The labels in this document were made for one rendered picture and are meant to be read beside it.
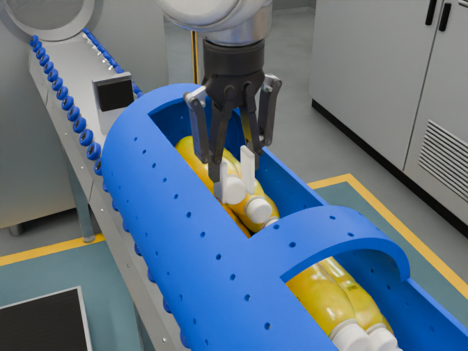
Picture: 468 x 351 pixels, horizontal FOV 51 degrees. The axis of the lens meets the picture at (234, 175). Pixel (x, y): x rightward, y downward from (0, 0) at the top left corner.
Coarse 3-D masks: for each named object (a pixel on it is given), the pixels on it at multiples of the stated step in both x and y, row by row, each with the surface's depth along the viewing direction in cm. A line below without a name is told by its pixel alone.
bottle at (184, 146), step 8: (176, 144) 83; (184, 144) 82; (192, 144) 80; (184, 152) 80; (192, 152) 78; (192, 160) 77; (192, 168) 77; (200, 168) 75; (232, 168) 74; (200, 176) 74; (208, 176) 73; (232, 176) 72; (208, 184) 73
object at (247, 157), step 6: (240, 150) 70; (246, 150) 69; (246, 156) 69; (252, 156) 68; (246, 162) 69; (252, 162) 68; (246, 168) 70; (252, 168) 69; (246, 174) 71; (252, 174) 70; (246, 180) 71; (252, 180) 70; (252, 186) 71; (252, 192) 71
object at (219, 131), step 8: (232, 88) 60; (224, 96) 61; (232, 96) 60; (216, 104) 64; (224, 104) 61; (232, 104) 61; (216, 112) 63; (224, 112) 61; (216, 120) 63; (224, 120) 63; (216, 128) 64; (224, 128) 63; (216, 136) 64; (224, 136) 64; (208, 144) 66; (216, 144) 64; (216, 152) 65; (216, 160) 65
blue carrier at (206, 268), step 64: (128, 128) 79; (128, 192) 74; (192, 192) 63; (192, 256) 58; (256, 256) 52; (320, 256) 51; (384, 256) 62; (192, 320) 56; (256, 320) 48; (448, 320) 57
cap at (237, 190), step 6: (228, 180) 71; (234, 180) 70; (240, 180) 71; (228, 186) 70; (234, 186) 71; (240, 186) 71; (246, 186) 72; (228, 192) 71; (234, 192) 71; (240, 192) 72; (246, 192) 72; (228, 198) 71; (234, 198) 71; (240, 198) 72; (234, 204) 72
